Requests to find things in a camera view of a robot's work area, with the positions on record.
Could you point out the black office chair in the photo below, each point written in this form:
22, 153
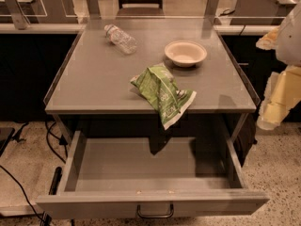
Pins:
129, 8

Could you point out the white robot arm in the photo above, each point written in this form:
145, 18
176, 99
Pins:
288, 48

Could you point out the clear plastic water bottle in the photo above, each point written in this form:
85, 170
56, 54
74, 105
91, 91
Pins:
125, 42

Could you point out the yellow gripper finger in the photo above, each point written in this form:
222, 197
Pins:
282, 93
269, 40

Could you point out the green jalapeno chip bag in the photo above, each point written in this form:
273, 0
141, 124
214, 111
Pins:
158, 86

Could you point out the white paper bowl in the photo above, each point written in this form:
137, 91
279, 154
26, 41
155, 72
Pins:
185, 53

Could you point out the black drawer handle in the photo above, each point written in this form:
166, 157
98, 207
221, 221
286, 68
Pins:
150, 212

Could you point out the open grey top drawer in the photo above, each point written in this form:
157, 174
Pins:
110, 177

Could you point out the grey table cabinet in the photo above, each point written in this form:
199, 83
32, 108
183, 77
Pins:
100, 79

